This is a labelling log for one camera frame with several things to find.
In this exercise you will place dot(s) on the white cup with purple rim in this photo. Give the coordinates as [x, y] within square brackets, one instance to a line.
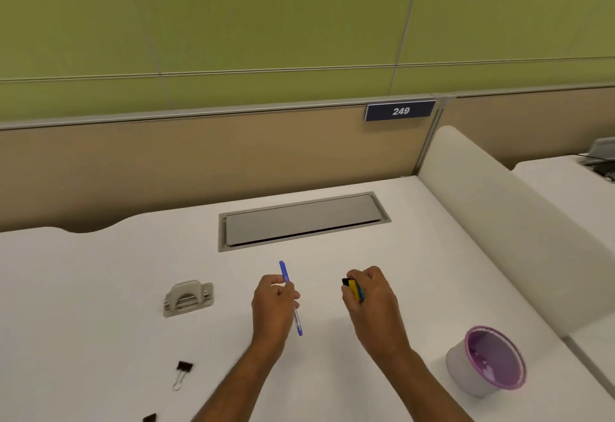
[487, 360]

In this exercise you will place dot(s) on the person's right forearm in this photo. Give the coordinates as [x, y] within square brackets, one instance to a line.
[423, 388]

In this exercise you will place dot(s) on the person's left forearm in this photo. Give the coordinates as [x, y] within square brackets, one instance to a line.
[230, 388]

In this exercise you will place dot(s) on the blue pen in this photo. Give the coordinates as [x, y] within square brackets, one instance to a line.
[291, 299]

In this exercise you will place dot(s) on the person's left hand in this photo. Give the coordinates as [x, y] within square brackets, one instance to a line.
[269, 313]

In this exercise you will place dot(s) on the blue number sign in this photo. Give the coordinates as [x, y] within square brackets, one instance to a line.
[399, 111]

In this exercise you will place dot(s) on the person's left thumb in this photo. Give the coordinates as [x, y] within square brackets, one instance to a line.
[292, 296]

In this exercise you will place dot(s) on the beige desk partition panel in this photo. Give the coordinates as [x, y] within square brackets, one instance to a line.
[211, 167]

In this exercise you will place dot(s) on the grey device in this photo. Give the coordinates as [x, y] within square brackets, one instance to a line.
[598, 153]

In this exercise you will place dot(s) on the white desk side divider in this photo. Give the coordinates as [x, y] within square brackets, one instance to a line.
[509, 224]

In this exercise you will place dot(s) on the person's right thumb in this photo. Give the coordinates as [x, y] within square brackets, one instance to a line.
[348, 297]

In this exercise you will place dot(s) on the person's right hand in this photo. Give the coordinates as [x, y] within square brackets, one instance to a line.
[377, 311]

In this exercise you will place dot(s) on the yellow and blue marker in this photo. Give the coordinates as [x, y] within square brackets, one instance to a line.
[354, 288]

